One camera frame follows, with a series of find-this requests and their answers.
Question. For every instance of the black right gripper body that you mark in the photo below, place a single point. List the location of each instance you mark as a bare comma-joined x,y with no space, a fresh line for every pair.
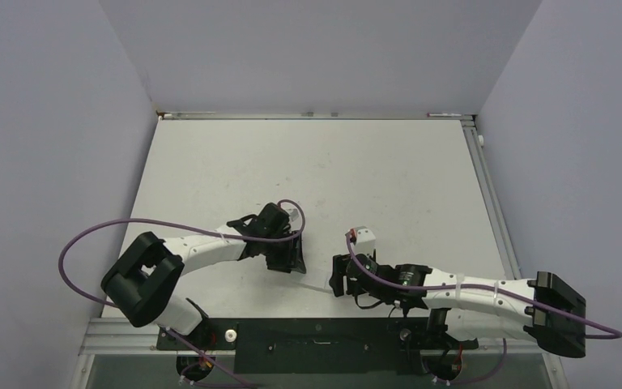
355,288

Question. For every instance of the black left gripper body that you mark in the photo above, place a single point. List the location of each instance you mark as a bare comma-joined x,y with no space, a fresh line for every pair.
278,254

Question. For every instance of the white air conditioner remote control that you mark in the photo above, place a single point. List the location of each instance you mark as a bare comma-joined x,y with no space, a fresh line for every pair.
316,279

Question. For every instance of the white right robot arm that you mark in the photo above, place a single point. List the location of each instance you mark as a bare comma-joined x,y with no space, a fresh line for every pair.
467,308

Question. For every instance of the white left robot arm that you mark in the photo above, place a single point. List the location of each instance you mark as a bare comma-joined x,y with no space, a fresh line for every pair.
142,282

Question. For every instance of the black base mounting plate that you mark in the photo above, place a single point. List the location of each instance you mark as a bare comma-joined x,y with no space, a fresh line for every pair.
322,345

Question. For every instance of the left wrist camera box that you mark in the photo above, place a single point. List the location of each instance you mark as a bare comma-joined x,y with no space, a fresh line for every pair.
294,214

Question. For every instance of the aluminium frame rail right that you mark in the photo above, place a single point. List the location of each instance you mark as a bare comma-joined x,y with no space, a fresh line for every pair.
475,144

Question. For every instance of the aluminium frame rail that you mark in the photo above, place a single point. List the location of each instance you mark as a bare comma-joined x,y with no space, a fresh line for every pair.
314,116
475,144

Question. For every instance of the aluminium frame rail back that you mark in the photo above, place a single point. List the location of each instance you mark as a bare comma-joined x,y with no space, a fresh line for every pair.
314,116

